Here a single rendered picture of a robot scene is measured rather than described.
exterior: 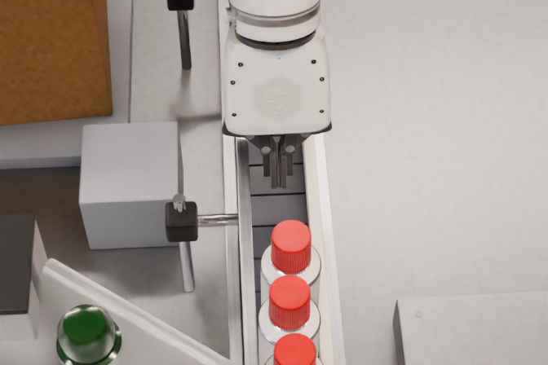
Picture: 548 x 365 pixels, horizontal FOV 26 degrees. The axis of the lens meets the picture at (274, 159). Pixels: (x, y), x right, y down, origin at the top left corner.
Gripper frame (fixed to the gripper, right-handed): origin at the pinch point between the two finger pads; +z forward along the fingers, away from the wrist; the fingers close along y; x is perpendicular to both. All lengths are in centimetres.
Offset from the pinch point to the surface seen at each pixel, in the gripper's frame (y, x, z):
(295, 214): 1.7, 0.3, 6.6
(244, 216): -3.6, -7.5, 0.7
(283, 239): -0.5, -21.5, -7.3
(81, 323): -10, -63, -36
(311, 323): 1.5, -25.6, -1.7
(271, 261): -1.5, -20.0, -3.9
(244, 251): -3.7, -11.1, 2.0
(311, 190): 3.3, -0.3, 3.1
